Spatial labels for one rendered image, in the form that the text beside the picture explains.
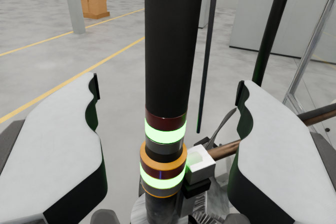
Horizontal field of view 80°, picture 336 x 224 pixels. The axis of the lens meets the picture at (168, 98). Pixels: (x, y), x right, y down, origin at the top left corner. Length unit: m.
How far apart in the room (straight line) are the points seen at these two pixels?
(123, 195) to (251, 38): 4.75
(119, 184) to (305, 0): 5.10
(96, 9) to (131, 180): 6.93
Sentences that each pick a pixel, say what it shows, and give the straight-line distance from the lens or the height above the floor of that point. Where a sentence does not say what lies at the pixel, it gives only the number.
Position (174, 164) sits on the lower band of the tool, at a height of 1.58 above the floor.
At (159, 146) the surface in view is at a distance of 0.16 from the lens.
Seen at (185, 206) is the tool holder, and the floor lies 1.49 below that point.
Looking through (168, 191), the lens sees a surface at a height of 1.54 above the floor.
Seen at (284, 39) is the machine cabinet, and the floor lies 0.41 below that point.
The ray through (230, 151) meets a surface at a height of 1.55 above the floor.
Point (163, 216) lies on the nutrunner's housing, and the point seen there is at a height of 1.49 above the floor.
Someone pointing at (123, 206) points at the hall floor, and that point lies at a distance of 1.97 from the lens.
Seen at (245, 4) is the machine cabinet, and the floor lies 1.08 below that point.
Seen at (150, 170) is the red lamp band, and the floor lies 1.57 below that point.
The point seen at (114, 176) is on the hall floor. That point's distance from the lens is 2.14.
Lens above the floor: 1.72
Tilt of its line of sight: 33 degrees down
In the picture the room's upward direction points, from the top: 4 degrees clockwise
